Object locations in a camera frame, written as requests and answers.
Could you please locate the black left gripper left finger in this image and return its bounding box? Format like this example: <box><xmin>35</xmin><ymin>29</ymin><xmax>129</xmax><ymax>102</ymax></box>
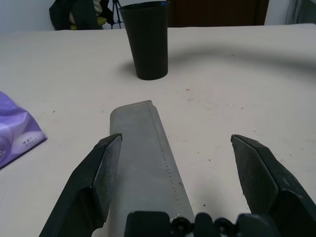
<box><xmin>38</xmin><ymin>133</ymin><xmax>123</xmax><ymax>237</ymax></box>

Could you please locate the black jacket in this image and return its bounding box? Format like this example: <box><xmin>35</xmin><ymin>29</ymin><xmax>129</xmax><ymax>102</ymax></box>
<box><xmin>48</xmin><ymin>0</ymin><xmax>114</xmax><ymax>31</ymax></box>

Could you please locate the purple tissue pack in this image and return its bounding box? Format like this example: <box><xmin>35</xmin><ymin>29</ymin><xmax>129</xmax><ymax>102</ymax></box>
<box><xmin>0</xmin><ymin>91</ymin><xmax>48</xmax><ymax>170</ymax></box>

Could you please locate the yellow seat cushion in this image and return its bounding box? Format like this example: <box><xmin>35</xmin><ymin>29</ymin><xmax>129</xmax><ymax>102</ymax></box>
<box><xmin>70</xmin><ymin>16</ymin><xmax>107</xmax><ymax>30</ymax></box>

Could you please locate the dark brown door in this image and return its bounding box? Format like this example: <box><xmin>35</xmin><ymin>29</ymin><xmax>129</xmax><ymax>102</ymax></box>
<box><xmin>169</xmin><ymin>0</ymin><xmax>270</xmax><ymax>27</ymax></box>

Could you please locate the cream fleece garment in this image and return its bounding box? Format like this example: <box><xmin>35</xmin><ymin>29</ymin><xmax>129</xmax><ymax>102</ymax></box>
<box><xmin>93</xmin><ymin>0</ymin><xmax>109</xmax><ymax>14</ymax></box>

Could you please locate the black tripod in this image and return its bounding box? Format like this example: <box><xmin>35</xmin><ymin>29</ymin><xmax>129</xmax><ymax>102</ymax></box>
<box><xmin>110</xmin><ymin>0</ymin><xmax>125</xmax><ymax>30</ymax></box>

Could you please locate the black plastic cup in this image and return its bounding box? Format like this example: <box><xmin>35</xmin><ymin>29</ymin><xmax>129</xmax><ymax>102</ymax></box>
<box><xmin>118</xmin><ymin>1</ymin><xmax>170</xmax><ymax>81</ymax></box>

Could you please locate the grey glasses case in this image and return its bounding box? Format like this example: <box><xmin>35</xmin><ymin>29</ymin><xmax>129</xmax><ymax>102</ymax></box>
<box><xmin>108</xmin><ymin>100</ymin><xmax>196</xmax><ymax>237</ymax></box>

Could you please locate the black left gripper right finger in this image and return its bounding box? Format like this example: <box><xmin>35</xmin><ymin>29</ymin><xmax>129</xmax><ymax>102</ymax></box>
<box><xmin>231</xmin><ymin>134</ymin><xmax>316</xmax><ymax>237</ymax></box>

